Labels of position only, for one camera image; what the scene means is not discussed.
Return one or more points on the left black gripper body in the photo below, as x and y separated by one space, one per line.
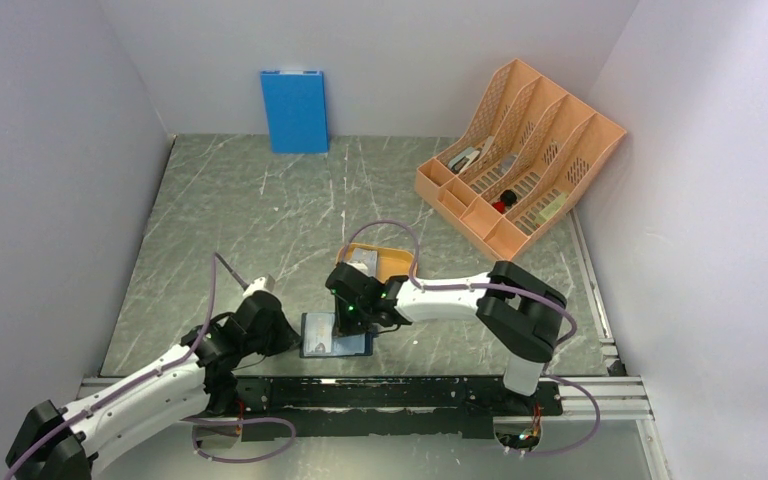
264 342

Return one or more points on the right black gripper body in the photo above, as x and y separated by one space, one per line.
343 308

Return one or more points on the navy blue card holder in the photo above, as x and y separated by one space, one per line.
350 346

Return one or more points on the orange oval tray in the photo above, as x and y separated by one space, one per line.
392 262

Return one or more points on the silver VIP card stack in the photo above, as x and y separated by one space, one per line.
368 256

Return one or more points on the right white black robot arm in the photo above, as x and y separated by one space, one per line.
523 312

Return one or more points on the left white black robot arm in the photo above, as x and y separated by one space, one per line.
194 378

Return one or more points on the grey stapler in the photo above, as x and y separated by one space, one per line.
463 159

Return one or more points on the red black stamp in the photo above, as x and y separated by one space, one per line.
507 199

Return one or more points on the grey item in organizer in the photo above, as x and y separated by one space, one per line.
506 163

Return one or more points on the blue folder box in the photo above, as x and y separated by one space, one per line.
295 106

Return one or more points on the orange desk file organizer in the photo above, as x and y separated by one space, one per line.
561 142

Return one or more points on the green sticky note pad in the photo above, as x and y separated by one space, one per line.
549 206

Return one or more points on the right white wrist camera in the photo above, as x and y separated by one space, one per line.
360 266

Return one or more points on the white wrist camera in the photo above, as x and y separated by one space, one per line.
360 266
264 283

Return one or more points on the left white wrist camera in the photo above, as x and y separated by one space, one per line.
264 283

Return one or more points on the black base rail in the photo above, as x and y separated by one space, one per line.
401 405

